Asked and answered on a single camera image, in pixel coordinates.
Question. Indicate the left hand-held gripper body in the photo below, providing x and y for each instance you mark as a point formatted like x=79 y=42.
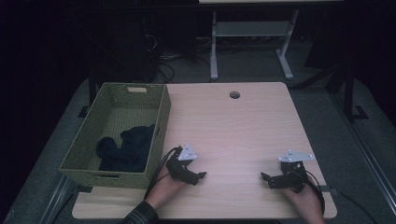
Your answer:
x=176 y=166

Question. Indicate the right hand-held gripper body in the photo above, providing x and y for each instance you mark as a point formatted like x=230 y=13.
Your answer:
x=292 y=180

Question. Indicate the dark navy printed shirt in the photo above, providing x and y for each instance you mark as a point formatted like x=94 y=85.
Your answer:
x=134 y=149

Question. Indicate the green woven basket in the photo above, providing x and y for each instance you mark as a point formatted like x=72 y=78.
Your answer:
x=130 y=115

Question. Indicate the grey tape strip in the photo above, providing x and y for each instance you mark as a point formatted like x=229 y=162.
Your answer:
x=322 y=188

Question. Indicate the dark tape strip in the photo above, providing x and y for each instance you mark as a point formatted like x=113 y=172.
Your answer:
x=84 y=189

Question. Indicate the black metal stand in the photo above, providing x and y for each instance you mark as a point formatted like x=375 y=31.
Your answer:
x=348 y=93

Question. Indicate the white standing desk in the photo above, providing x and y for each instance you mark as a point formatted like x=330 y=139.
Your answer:
x=249 y=28

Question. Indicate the metal floor rail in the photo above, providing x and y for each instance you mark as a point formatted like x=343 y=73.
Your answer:
x=367 y=161
x=57 y=199

